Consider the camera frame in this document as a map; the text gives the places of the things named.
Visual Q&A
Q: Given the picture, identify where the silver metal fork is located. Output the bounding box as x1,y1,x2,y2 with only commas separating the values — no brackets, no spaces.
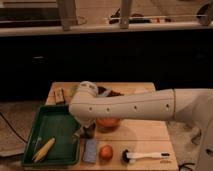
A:
72,128,85,138

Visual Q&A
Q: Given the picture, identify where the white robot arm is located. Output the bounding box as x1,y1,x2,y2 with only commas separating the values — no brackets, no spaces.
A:
69,81,213,171

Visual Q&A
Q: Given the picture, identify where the green plastic tray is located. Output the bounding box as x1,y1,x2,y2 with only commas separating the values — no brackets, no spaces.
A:
22,105,81,167

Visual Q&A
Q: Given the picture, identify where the white scoop spoon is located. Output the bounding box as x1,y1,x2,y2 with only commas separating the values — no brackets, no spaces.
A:
98,89,111,97

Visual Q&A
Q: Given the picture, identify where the dark brown bowl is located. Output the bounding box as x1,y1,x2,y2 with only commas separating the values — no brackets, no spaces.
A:
98,86,107,94

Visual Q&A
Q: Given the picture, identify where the dark brown grape bunch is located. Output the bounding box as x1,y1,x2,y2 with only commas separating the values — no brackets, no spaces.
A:
107,91,124,97

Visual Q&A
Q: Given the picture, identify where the pale green translucent cup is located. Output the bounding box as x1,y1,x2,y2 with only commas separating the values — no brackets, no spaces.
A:
70,85,78,97

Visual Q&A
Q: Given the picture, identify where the orange bowl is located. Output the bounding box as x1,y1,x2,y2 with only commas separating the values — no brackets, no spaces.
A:
96,118,121,129

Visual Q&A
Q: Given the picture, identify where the small wooden block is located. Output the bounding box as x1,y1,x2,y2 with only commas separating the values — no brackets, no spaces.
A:
54,88,65,104

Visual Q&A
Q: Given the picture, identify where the small metal cup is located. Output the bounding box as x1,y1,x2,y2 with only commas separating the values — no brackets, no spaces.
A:
84,123,96,138

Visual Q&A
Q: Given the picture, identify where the blue grey sponge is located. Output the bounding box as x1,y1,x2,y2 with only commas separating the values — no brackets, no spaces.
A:
83,139,98,164

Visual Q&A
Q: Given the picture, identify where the wooden table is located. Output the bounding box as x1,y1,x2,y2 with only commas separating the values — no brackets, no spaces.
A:
24,82,178,171

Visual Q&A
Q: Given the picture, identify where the orange fruit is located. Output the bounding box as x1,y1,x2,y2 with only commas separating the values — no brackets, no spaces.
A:
99,145,113,160

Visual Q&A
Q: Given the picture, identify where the yellow corn cob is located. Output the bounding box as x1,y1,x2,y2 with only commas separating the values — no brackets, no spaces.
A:
32,138,56,163

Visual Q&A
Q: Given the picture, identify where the black cable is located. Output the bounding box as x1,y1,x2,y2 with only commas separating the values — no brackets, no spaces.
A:
177,162,198,171

